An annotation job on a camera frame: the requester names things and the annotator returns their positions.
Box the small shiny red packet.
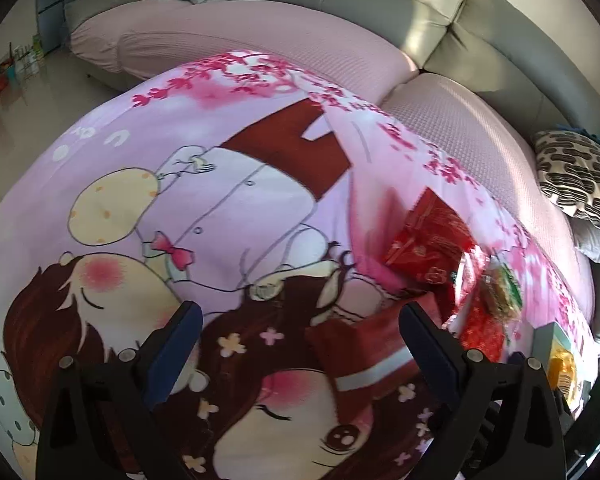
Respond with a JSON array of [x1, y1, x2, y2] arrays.
[[452, 300, 513, 361]]

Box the gold green candy packet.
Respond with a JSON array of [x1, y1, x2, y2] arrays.
[[480, 262, 523, 318]]

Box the red snack packet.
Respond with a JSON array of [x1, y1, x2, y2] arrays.
[[382, 186, 491, 286]]

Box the row of small floor containers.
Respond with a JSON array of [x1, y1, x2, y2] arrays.
[[0, 35, 46, 91]]

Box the pink cartoon printed blanket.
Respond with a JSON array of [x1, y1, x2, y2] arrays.
[[0, 49, 596, 480]]

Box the dark red striped packet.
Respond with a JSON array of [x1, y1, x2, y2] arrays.
[[305, 292, 448, 428]]

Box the yellow cake packet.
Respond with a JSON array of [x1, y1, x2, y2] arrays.
[[527, 322, 593, 418]]

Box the pink sofa cover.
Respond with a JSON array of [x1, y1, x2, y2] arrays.
[[69, 0, 593, 331]]

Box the blue cabinet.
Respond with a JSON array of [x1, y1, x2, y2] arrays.
[[35, 0, 98, 56]]

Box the orange cake packet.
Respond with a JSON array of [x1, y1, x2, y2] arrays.
[[547, 350, 581, 406]]

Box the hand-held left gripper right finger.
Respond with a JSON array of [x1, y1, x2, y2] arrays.
[[399, 302, 567, 480]]

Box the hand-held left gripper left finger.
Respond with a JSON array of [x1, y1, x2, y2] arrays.
[[35, 300, 204, 480]]

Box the black white patterned cushion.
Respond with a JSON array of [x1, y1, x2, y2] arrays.
[[532, 130, 600, 236]]

